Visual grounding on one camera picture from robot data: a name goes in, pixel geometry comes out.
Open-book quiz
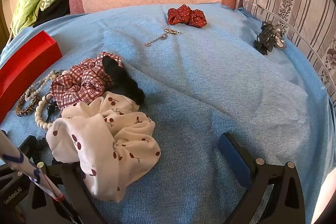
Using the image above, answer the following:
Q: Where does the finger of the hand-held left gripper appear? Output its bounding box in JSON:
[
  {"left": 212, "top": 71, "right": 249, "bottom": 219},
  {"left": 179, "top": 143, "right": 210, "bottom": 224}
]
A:
[{"left": 17, "top": 135, "right": 44, "bottom": 166}]

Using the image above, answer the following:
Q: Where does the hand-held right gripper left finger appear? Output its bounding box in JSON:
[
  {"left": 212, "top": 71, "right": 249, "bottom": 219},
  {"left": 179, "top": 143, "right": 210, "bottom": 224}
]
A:
[{"left": 26, "top": 160, "right": 107, "bottom": 224}]

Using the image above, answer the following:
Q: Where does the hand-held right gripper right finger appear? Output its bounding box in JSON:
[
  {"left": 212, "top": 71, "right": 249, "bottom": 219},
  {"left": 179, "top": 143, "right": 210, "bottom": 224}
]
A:
[{"left": 218, "top": 133, "right": 306, "bottom": 224}]

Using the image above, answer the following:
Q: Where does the white pearl bracelet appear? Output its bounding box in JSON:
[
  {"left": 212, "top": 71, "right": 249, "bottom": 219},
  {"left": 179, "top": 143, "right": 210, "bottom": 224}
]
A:
[{"left": 35, "top": 99, "right": 63, "bottom": 131}]

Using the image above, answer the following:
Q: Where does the white cherry-print scrunchie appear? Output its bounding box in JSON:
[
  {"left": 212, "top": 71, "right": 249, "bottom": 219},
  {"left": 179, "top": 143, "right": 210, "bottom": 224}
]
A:
[{"left": 46, "top": 91, "right": 161, "bottom": 202}]

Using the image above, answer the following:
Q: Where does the grey pearl bracelet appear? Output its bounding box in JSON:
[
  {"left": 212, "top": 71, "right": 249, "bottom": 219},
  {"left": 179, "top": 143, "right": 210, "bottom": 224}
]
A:
[{"left": 31, "top": 69, "right": 69, "bottom": 94}]

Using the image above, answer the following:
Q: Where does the red plaid scrunchie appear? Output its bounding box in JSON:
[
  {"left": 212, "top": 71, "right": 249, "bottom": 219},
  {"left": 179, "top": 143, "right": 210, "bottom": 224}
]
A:
[{"left": 50, "top": 51, "right": 124, "bottom": 111}]

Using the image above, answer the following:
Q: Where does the red tray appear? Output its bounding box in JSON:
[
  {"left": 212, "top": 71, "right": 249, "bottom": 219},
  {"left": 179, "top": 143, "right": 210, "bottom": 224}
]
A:
[{"left": 0, "top": 30, "right": 63, "bottom": 122}]

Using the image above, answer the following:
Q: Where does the black scrunchie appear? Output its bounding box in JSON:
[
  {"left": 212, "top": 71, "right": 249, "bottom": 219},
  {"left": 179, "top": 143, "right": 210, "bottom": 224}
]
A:
[{"left": 102, "top": 55, "right": 146, "bottom": 105}]

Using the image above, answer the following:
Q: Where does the silver chain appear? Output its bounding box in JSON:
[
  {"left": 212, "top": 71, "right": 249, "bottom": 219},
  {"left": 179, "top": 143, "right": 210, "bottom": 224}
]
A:
[{"left": 144, "top": 28, "right": 181, "bottom": 47}]

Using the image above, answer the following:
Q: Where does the blue blanket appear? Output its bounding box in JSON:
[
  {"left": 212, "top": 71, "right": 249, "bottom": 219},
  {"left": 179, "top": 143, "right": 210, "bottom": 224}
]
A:
[{"left": 0, "top": 4, "right": 334, "bottom": 224}]

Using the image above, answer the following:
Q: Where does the black and silver hair bow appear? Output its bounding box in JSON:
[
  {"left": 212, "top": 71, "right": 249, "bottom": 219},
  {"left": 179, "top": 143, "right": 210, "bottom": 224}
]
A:
[{"left": 253, "top": 21, "right": 286, "bottom": 56}]

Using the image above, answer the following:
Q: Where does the dark cloth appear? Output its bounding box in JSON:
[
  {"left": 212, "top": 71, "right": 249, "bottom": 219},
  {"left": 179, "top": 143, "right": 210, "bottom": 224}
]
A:
[{"left": 34, "top": 0, "right": 71, "bottom": 28}]

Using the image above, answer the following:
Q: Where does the red polka-dot scrunchie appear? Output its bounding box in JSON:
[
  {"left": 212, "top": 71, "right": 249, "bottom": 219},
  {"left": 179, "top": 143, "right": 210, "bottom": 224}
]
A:
[{"left": 167, "top": 4, "right": 207, "bottom": 28}]

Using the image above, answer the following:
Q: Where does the striped floral pillow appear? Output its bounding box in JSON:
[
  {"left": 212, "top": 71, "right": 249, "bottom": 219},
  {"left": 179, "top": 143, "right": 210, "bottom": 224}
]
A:
[{"left": 243, "top": 0, "right": 336, "bottom": 109}]

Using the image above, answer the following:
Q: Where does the black coil hair tie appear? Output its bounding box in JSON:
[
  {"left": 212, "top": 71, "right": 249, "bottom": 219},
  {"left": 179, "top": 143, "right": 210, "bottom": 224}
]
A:
[{"left": 34, "top": 136, "right": 50, "bottom": 159}]

